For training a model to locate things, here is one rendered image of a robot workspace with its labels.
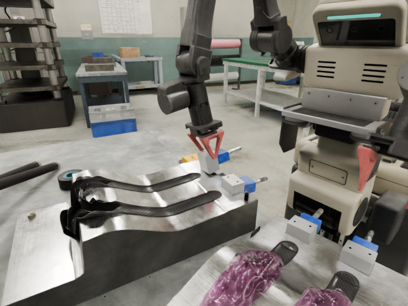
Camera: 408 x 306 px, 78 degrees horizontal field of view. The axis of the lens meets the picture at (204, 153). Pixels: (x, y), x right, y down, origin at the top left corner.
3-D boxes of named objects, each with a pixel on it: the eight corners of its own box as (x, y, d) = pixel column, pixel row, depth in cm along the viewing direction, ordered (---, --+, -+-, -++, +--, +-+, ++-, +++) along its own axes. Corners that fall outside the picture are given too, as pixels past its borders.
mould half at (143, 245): (204, 183, 84) (204, 145, 79) (255, 229, 63) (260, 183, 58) (25, 234, 62) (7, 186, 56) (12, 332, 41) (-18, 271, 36)
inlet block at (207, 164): (237, 153, 79) (234, 138, 77) (246, 157, 75) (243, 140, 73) (200, 169, 74) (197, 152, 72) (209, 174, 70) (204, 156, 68)
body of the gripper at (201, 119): (202, 135, 63) (195, 107, 61) (186, 130, 72) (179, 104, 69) (224, 127, 66) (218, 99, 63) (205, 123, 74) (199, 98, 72)
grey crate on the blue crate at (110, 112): (132, 112, 394) (131, 102, 388) (136, 119, 359) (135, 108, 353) (90, 116, 374) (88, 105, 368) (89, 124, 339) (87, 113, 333)
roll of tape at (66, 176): (56, 191, 79) (53, 181, 78) (64, 178, 86) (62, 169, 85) (82, 189, 80) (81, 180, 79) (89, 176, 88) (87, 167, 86)
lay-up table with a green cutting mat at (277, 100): (261, 98, 587) (266, 50, 545) (359, 128, 389) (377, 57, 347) (218, 103, 542) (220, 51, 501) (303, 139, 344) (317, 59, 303)
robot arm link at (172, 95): (209, 55, 59) (187, 53, 65) (168, 65, 53) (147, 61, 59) (213, 105, 65) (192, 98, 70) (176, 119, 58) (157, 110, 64)
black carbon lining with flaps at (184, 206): (196, 176, 74) (195, 146, 70) (227, 205, 61) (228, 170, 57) (62, 212, 58) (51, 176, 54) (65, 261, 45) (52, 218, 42)
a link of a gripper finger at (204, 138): (208, 164, 66) (200, 130, 63) (196, 158, 72) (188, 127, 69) (229, 155, 69) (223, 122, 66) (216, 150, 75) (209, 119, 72)
